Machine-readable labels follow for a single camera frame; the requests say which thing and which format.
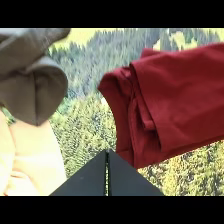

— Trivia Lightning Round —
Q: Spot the red T-shirt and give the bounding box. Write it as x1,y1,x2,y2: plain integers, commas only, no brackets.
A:
97,42,224,170

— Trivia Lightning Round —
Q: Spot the beige garment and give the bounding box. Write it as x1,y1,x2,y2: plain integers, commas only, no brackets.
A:
0,109,68,197

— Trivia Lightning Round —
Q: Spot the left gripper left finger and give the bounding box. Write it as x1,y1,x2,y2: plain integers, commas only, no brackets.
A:
49,150,108,197

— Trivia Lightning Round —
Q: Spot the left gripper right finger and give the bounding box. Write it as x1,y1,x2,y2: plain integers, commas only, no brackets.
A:
108,149,165,197

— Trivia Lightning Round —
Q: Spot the brown garment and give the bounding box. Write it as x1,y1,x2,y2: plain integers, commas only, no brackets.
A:
0,28,72,127

